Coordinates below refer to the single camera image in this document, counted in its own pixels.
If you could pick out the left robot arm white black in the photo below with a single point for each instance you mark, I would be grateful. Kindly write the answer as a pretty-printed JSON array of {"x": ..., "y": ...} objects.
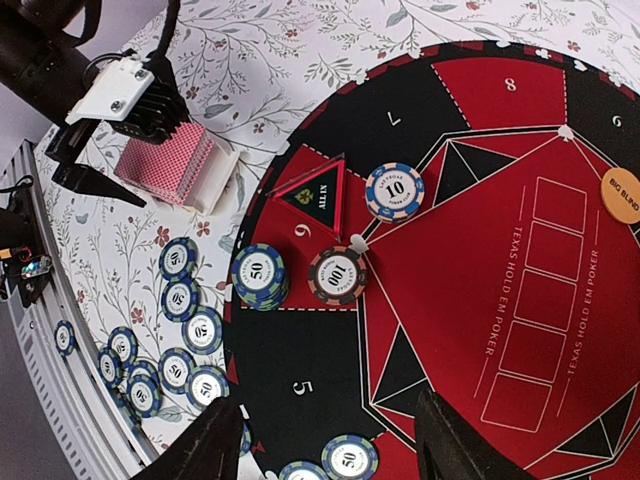
[{"x": 41, "y": 64}]

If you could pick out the green chip cluster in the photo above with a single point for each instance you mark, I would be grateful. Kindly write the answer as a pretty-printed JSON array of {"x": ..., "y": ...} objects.
[
  {"x": 144, "y": 367},
  {"x": 144, "y": 395}
]

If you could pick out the red playing card deck box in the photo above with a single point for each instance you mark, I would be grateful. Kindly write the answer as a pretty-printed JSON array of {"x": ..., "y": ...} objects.
[{"x": 189, "y": 170}]

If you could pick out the green chip stack seat six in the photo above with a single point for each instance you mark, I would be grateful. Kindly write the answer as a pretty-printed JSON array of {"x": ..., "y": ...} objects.
[{"x": 260, "y": 277}]

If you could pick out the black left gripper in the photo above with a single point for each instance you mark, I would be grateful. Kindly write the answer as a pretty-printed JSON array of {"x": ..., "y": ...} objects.
[{"x": 65, "y": 148}]

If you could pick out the triangular all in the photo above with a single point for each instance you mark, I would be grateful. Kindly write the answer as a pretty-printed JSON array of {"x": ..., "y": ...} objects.
[{"x": 317, "y": 194}]

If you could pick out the blue chip stack seat seven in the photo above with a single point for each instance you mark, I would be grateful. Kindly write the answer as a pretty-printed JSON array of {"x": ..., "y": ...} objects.
[{"x": 394, "y": 192}]

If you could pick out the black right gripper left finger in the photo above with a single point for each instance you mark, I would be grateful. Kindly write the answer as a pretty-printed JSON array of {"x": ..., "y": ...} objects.
[{"x": 208, "y": 449}]

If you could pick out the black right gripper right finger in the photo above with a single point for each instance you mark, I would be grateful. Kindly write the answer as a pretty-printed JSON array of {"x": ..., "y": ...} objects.
[{"x": 448, "y": 447}]

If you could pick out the green chip front cluster top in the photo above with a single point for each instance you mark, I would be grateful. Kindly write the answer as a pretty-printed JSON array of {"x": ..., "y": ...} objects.
[{"x": 144, "y": 367}]

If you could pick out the orange big blind button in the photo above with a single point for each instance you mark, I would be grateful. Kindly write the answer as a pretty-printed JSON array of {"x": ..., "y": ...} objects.
[{"x": 620, "y": 191}]

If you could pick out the green chip table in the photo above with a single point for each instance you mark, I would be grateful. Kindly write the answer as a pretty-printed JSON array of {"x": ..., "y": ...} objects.
[
  {"x": 205, "y": 384},
  {"x": 175, "y": 365}
]

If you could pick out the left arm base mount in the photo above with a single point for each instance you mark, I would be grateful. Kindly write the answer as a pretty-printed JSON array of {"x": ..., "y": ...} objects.
[{"x": 25, "y": 264}]

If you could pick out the round red black poker mat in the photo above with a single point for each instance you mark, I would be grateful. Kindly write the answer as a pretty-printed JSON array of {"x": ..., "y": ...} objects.
[{"x": 512, "y": 292}]

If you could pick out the green chip mat edge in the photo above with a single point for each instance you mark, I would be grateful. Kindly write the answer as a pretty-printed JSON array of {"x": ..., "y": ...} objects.
[{"x": 246, "y": 440}]

